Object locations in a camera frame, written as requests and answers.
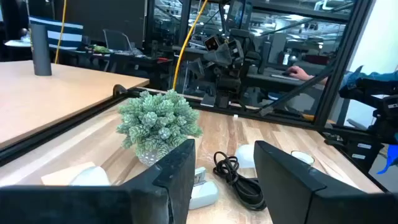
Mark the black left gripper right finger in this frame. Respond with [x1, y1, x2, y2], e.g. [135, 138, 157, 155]
[253, 140, 398, 224]

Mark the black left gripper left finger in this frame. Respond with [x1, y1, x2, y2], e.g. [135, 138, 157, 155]
[0, 139, 197, 224]

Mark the black power cord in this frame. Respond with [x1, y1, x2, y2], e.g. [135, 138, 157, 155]
[212, 151, 267, 212]

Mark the orange sticky note pad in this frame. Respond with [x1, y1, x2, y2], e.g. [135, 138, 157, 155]
[40, 161, 96, 187]

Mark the artificial green potted plant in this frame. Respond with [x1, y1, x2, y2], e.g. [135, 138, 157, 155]
[116, 89, 203, 168]

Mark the grey stapler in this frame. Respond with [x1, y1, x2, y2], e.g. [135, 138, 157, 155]
[188, 166, 220, 210]

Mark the light wooden desk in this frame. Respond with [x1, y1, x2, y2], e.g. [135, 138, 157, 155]
[0, 60, 150, 150]

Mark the navy white striped box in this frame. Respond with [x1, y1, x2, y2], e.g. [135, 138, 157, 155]
[29, 16, 84, 51]

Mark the yellow cable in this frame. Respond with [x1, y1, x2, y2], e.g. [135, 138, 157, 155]
[54, 0, 68, 65]
[172, 0, 209, 91]

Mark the black aluminium table frame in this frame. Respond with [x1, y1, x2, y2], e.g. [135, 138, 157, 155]
[0, 0, 398, 194]

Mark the dark grey cylinder post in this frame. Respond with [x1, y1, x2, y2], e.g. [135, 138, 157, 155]
[30, 23, 53, 77]

